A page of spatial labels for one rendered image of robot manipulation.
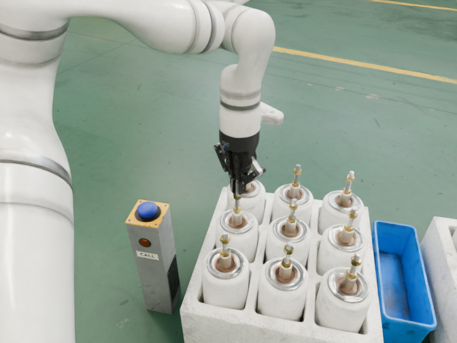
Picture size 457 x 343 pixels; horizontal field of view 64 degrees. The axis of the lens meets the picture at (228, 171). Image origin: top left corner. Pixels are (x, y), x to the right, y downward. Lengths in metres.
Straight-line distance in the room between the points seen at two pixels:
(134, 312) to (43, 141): 0.76
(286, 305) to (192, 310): 0.19
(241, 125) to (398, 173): 0.96
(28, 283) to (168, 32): 0.33
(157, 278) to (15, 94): 0.59
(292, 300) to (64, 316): 0.53
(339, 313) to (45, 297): 0.59
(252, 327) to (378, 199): 0.74
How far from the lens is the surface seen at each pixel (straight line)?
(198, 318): 0.79
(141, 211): 0.76
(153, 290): 0.93
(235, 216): 0.80
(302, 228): 0.83
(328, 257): 0.82
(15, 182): 0.27
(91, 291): 1.08
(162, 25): 0.47
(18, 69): 0.42
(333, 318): 0.77
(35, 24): 0.39
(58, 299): 0.25
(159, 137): 1.59
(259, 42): 0.56
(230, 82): 0.60
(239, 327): 0.78
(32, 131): 0.31
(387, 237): 1.13
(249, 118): 0.63
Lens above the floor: 0.85
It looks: 38 degrees down
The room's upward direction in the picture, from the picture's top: straight up
